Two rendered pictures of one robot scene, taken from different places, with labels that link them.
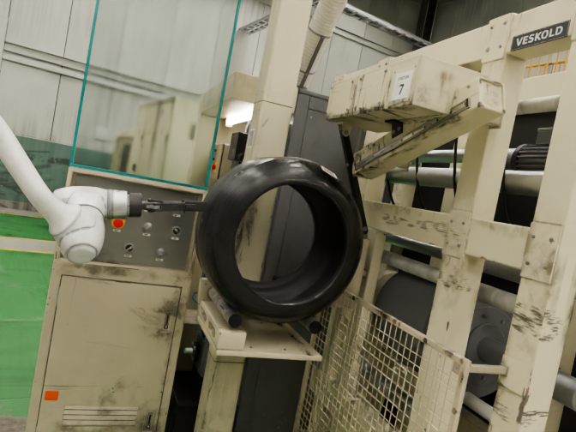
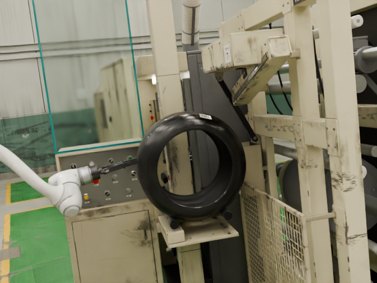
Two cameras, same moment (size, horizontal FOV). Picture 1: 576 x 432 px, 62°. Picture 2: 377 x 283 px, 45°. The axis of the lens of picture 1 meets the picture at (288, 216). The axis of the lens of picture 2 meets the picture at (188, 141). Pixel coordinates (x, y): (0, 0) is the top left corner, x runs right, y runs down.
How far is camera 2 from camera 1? 0.81 m
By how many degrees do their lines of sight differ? 11
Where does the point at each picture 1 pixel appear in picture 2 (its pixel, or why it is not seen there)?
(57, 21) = (21, 17)
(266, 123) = (165, 90)
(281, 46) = (159, 36)
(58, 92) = (39, 72)
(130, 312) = (120, 234)
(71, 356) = (93, 270)
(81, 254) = (71, 211)
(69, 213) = (58, 191)
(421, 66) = (232, 41)
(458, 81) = (261, 40)
